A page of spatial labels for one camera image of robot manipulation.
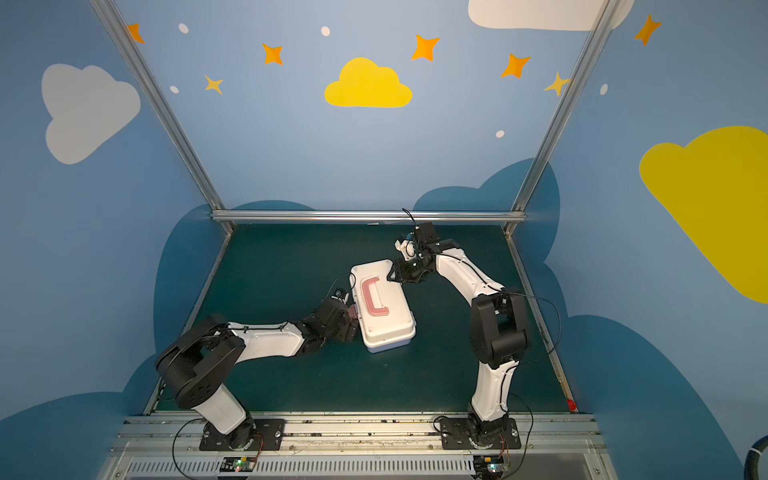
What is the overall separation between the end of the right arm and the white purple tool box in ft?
0.13

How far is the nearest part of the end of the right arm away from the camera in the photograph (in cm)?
70

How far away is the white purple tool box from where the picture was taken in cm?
84
